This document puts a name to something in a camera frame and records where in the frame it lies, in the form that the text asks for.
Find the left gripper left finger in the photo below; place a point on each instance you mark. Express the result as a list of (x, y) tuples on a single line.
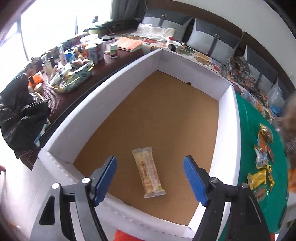
[(54, 221)]

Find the black plastic bag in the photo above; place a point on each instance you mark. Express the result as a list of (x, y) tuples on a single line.
[(22, 117)]

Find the basket of toiletries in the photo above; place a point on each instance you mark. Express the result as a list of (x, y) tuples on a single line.
[(68, 79)]

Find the yellow barcode snack packet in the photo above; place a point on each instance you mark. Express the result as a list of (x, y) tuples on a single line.
[(254, 180)]

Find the orange book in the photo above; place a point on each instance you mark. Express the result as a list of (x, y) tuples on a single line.
[(127, 44)]

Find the floral patterned folded cloth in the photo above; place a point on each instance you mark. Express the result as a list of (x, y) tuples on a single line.
[(239, 71)]

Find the white cardboard box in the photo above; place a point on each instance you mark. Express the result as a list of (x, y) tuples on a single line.
[(165, 101)]

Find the red spicy snack packet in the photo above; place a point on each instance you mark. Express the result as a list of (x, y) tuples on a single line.
[(270, 153)]

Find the grey pillow far left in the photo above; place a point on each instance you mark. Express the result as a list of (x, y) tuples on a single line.
[(168, 19)]

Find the grey curtain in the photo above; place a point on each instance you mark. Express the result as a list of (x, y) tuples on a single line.
[(128, 9)]

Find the small cereal bar packet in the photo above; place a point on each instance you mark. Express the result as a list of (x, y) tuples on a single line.
[(148, 173)]

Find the clear plastic bag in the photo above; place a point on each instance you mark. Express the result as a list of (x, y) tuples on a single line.
[(275, 96)]

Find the olive bag of brown snacks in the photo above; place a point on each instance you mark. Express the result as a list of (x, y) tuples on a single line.
[(266, 133)]

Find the orange chicken drumstick packet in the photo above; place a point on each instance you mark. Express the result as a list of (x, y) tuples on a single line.
[(262, 145)]

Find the orange fuzzy sleeve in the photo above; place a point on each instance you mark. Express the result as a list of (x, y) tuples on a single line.
[(121, 236)]

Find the grey pillow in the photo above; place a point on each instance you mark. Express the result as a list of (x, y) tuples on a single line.
[(168, 19), (213, 41), (260, 70)]

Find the green satin tablecloth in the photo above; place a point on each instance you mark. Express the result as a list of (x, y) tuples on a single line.
[(272, 203)]

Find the white tin can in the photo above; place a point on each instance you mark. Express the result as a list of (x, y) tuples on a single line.
[(91, 53)]

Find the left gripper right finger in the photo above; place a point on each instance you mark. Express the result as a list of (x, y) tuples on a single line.
[(245, 221)]

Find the yellow red cartoon snack packet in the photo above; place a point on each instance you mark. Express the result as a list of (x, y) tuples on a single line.
[(270, 177)]

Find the brown headboard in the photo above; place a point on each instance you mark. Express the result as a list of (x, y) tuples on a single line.
[(256, 24)]

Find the yellow-rimmed clear snack bag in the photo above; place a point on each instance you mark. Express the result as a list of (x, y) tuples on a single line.
[(261, 160)]

